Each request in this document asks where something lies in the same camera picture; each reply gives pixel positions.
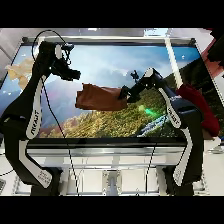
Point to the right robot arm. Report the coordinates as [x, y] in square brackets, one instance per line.
[186, 116]

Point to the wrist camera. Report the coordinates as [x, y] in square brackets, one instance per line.
[135, 76]
[67, 49]

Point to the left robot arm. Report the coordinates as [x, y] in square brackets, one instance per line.
[23, 110]

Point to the beige garment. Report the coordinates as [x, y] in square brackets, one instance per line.
[20, 71]

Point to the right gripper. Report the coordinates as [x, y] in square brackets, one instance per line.
[130, 93]

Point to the brown garment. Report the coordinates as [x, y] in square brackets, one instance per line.
[98, 98]

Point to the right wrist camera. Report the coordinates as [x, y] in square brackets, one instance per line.
[135, 76]

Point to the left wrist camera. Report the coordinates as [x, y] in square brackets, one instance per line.
[67, 49]

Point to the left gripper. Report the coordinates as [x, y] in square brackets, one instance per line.
[66, 71]

